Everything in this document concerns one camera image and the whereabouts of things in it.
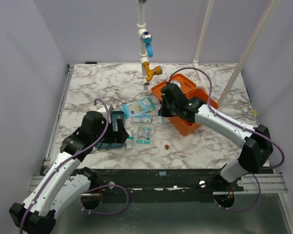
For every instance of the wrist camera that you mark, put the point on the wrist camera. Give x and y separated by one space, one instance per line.
101 109
176 83

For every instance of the small band-aid packet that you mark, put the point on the small band-aid packet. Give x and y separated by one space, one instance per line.
143 135

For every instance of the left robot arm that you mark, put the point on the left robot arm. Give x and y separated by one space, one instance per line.
38 213

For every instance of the yellow faucet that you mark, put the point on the yellow faucet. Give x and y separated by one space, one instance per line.
152 72

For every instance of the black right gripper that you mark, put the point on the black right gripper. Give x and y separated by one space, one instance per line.
166 105

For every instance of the blue faucet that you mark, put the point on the blue faucet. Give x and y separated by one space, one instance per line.
146 38

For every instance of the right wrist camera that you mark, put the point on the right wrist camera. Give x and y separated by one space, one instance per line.
176 83

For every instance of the teal divided tray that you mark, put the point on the teal divided tray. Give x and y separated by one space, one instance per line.
116 134

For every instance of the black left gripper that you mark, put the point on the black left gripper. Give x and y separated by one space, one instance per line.
116 137

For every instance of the blue white wipe packet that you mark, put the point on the blue white wipe packet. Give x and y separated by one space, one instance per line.
142 118

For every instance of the orange medicine kit box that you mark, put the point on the orange medicine kit box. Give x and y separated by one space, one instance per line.
185 123

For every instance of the white PVC pipe frame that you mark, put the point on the white PVC pipe frame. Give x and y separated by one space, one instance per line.
189 31

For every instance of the white bottle green label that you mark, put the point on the white bottle green label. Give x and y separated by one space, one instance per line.
130 140

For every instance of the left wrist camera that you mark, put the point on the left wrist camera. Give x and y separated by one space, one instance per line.
101 109

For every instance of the blue cotton swab bag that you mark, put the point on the blue cotton swab bag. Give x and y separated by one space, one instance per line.
138 107

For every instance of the black-handled bandage scissors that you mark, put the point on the black-handled bandage scissors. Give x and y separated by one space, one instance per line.
119 123

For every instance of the blue-labelled bandage roll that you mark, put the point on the blue-labelled bandage roll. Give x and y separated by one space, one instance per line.
160 121

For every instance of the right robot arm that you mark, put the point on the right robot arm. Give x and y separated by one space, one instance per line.
254 142

